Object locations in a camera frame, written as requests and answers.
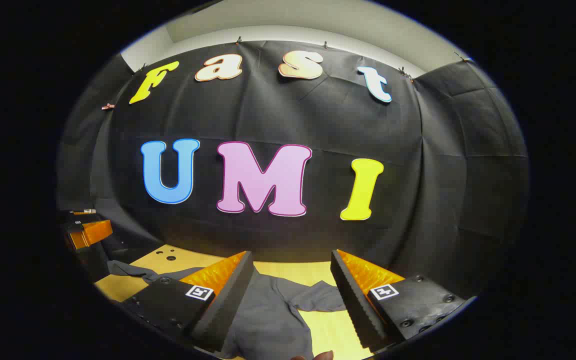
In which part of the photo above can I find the grey collared shirt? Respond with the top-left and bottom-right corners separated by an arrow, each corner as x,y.
107,260 -> 349,360

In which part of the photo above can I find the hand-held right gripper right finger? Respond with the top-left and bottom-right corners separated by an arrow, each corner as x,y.
330,249 -> 466,351

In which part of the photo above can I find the black backdrop cloth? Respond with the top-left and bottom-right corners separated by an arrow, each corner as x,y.
57,41 -> 530,301

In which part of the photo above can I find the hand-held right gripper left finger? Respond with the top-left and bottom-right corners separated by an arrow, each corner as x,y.
120,251 -> 255,353

